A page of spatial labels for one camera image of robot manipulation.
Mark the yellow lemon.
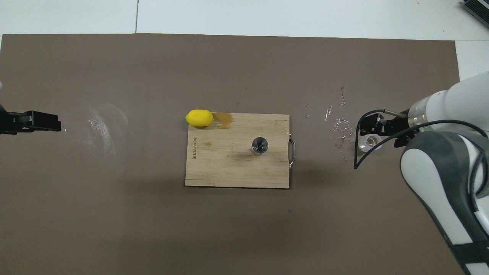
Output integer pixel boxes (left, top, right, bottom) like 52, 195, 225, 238
185, 109, 214, 127

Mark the grey ribbed device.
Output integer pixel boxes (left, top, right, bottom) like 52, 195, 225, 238
460, 0, 489, 28

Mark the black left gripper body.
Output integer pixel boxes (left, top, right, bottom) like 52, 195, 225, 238
0, 102, 26, 135

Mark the steel double jigger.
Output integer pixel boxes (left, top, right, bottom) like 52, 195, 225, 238
251, 136, 269, 156

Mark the brown table mat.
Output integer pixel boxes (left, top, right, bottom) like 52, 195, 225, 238
0, 34, 481, 275

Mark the small clear glass cup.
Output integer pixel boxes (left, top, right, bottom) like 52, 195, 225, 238
357, 134, 382, 152

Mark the bamboo cutting board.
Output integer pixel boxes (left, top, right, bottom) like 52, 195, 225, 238
185, 113, 296, 189

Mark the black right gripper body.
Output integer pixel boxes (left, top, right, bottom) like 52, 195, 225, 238
383, 114, 418, 148

